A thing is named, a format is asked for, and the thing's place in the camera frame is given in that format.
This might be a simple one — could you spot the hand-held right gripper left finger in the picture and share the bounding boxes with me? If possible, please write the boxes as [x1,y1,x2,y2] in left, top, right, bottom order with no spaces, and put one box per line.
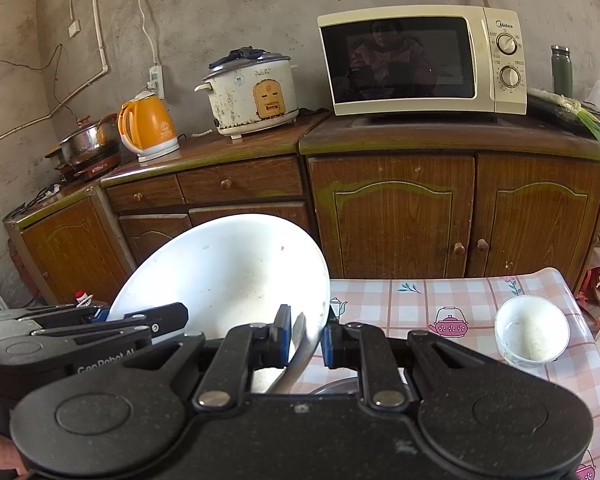
[115,304,293,410]

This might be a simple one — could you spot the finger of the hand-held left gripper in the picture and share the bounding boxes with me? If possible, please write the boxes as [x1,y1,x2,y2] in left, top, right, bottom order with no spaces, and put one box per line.
[30,302,190,345]
[0,304,112,331]

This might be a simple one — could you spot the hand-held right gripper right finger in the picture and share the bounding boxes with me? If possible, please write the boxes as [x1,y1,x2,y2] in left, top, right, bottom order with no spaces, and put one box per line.
[321,310,486,410]

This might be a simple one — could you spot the small steel bowl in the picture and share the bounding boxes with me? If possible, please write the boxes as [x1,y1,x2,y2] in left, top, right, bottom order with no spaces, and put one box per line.
[307,374,363,396]

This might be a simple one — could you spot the white ceramic bowl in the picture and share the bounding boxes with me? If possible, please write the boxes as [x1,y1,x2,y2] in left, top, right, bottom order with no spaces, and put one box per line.
[107,213,332,396]

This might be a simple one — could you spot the blue patterned white bowl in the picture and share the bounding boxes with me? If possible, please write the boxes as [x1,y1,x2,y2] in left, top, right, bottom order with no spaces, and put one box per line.
[494,295,571,368]

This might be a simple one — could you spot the person's left hand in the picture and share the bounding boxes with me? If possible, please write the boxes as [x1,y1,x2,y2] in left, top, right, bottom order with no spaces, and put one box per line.
[0,427,29,478]

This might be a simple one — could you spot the oil bottle with red cap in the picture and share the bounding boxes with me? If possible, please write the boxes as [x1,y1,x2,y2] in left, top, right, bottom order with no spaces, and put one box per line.
[74,289,108,309]

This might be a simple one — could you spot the wooden corner cabinet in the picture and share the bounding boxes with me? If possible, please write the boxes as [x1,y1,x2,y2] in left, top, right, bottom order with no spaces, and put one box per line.
[2,180,136,311]

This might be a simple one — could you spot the red induction cooker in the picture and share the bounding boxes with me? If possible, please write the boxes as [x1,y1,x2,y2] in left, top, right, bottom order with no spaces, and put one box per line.
[55,152,123,183]

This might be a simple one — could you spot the wooden two-door cabinet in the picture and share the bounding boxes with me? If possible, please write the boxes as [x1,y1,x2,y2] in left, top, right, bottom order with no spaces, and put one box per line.
[299,112,600,293]

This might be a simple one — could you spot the wooden drawer cabinet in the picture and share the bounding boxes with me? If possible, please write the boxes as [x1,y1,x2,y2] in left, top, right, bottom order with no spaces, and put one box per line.
[100,112,331,281]

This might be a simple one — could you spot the pink checked tablecloth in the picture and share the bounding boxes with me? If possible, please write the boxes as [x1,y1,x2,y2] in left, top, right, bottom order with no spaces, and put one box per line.
[287,267,600,480]

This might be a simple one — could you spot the steel cooking pot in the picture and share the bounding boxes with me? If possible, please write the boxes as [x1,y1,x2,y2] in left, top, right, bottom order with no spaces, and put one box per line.
[57,114,121,167]

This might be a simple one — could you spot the orange electric kettle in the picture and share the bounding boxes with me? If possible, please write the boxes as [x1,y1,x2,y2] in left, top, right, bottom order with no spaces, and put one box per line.
[117,89,181,162]

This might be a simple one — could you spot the white rice cooker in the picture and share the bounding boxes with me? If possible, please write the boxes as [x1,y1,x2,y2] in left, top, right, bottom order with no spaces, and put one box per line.
[195,46,301,140]

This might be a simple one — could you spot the white power strip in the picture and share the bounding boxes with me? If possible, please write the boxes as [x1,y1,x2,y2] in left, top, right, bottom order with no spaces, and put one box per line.
[149,65,165,101]

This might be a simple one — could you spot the red bag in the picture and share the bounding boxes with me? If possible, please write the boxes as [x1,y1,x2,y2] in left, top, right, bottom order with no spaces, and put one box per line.
[577,262,600,331]

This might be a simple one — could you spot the cream microwave oven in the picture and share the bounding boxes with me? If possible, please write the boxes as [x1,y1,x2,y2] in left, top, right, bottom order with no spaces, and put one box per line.
[316,5,528,118]

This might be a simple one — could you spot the black cooktop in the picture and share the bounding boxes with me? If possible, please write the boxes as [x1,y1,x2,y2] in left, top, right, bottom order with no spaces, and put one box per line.
[527,87,600,143]

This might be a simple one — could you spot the green thermos flask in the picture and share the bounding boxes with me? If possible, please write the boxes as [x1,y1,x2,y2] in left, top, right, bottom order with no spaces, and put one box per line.
[551,45,574,98]

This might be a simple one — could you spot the white wall pipe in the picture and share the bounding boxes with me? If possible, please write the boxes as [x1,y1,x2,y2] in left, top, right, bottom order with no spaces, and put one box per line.
[0,0,108,152]

